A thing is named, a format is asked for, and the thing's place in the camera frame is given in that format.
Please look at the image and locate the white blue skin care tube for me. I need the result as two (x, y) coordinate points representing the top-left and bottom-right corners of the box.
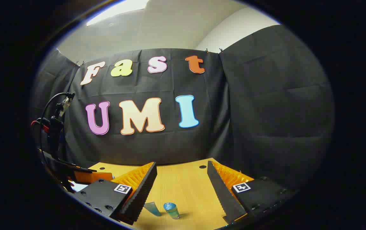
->
(144, 201), (162, 217)

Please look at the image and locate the red cable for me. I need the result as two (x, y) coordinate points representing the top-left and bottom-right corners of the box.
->
(31, 120), (50, 133)

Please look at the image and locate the black cable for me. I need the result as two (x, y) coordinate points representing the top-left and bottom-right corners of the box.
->
(39, 92), (75, 154)

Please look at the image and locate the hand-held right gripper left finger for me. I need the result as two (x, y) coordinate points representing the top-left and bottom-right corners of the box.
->
(74, 161), (158, 226)

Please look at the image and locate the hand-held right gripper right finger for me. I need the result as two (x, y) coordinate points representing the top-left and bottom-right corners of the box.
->
(206, 160), (299, 225)

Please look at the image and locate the ceiling light panel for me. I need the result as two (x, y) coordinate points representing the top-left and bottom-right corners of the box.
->
(86, 0), (150, 27)

